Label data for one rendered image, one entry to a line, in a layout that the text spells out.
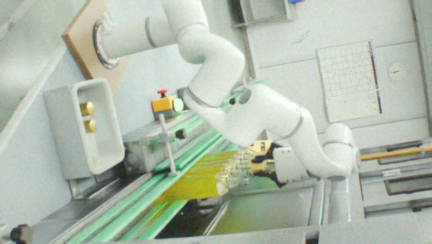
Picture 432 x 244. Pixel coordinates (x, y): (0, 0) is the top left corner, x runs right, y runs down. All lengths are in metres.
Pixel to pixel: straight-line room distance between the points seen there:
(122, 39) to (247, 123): 0.50
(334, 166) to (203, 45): 0.40
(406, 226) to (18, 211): 0.85
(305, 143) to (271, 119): 0.11
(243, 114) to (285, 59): 6.17
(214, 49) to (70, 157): 0.43
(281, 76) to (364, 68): 1.33
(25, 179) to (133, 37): 0.51
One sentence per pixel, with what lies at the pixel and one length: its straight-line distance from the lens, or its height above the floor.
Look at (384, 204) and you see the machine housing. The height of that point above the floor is 1.49.
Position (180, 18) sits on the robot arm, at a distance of 1.08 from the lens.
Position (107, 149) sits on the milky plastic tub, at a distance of 1.20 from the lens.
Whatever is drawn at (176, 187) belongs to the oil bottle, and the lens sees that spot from 1.20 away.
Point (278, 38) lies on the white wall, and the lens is 7.09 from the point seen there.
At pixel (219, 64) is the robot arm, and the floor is 1.18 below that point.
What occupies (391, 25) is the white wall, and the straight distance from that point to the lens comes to 7.09.
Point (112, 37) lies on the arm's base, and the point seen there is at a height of 0.82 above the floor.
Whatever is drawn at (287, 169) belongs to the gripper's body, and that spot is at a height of 1.24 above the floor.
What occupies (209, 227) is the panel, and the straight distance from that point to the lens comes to 1.24.
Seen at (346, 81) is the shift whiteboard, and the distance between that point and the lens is 7.06.
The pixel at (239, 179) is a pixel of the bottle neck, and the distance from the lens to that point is 1.16.
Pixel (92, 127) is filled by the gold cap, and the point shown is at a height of 0.81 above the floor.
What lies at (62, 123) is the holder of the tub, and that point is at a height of 0.79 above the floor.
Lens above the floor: 1.42
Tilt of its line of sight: 17 degrees down
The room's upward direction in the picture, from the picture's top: 81 degrees clockwise
